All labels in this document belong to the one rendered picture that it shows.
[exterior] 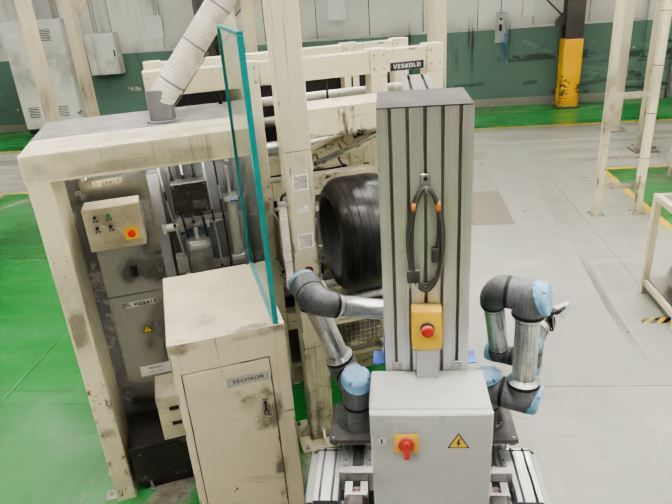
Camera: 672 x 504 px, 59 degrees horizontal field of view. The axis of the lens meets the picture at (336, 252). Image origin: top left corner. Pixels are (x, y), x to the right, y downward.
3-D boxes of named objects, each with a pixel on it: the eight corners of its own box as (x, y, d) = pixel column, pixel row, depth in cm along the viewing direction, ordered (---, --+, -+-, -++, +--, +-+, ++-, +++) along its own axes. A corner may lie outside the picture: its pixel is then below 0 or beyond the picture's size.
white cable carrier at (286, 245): (289, 293, 293) (278, 202, 274) (286, 289, 298) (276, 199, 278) (297, 291, 294) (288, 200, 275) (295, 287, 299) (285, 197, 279)
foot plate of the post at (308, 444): (304, 454, 324) (303, 449, 323) (293, 423, 348) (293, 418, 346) (351, 442, 330) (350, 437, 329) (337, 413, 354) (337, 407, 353)
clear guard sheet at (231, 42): (273, 324, 205) (235, 31, 166) (249, 262, 253) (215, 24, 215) (278, 323, 205) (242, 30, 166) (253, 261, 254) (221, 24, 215)
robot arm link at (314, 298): (310, 293, 204) (431, 306, 223) (301, 280, 214) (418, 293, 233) (302, 323, 208) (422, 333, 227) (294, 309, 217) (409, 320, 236)
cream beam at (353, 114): (301, 141, 291) (298, 111, 285) (290, 131, 314) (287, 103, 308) (416, 126, 305) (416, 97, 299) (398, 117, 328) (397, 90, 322)
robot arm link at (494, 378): (475, 387, 238) (476, 359, 232) (508, 396, 231) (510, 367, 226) (465, 405, 229) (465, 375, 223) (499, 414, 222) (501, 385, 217)
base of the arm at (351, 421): (377, 433, 231) (376, 413, 227) (338, 433, 233) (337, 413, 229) (377, 408, 245) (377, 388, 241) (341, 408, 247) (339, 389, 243)
